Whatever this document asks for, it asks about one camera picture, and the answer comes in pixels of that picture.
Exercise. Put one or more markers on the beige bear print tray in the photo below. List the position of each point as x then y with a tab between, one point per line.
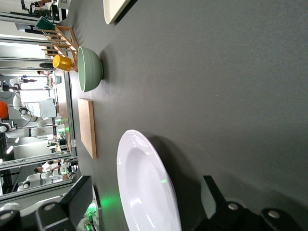
113	9

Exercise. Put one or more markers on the yellow mug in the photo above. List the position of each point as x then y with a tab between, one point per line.
61	63

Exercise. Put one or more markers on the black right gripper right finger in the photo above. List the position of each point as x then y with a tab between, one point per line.
231	216

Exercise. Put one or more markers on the light green bowl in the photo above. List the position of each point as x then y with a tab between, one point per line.
90	69

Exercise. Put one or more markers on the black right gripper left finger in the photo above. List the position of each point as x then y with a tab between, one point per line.
77	192

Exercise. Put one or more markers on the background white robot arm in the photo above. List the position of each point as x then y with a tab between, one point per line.
29	116

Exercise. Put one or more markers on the bamboo cutting board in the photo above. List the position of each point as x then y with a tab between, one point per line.
85	125

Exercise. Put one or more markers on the person in white shirt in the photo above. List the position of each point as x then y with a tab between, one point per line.
47	167

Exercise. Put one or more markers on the wooden peg mug rack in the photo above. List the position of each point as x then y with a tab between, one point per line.
74	38

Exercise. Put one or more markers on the white round plate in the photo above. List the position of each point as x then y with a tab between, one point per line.
144	187

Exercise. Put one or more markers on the white background box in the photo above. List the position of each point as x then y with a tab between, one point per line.
48	108

